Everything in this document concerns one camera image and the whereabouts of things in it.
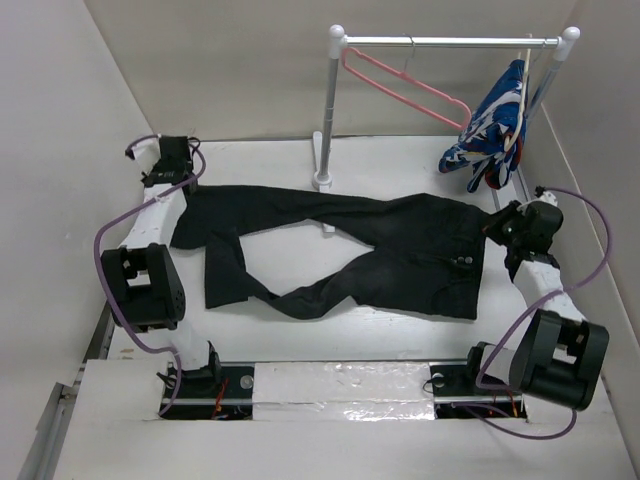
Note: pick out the black denim trousers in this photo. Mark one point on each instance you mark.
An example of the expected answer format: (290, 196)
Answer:
(303, 253)

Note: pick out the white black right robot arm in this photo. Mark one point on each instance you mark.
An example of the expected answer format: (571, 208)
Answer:
(561, 353)

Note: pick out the white foam tape panel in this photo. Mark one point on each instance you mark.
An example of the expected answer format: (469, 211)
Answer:
(365, 391)

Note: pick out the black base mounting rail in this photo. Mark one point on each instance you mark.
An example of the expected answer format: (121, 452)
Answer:
(454, 394)

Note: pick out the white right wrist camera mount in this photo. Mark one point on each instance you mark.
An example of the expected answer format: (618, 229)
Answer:
(543, 194)

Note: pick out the cream wooden hanger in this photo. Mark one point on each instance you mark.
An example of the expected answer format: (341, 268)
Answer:
(511, 140)

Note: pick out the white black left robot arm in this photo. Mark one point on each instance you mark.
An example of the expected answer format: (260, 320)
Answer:
(140, 273)

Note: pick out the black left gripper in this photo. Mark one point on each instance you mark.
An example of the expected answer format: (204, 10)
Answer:
(154, 170)

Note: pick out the pink plastic hanger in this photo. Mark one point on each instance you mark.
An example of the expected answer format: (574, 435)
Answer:
(405, 82)

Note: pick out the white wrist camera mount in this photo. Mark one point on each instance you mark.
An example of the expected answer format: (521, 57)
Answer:
(144, 150)
(543, 194)

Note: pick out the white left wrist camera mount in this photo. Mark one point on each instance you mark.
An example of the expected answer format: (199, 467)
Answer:
(144, 150)

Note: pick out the blue patterned garment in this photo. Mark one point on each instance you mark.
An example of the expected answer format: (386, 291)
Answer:
(480, 147)

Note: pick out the silver white clothes rack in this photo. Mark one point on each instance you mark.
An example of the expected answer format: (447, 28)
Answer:
(340, 44)

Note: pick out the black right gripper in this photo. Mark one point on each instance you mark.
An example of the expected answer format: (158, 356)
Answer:
(491, 225)

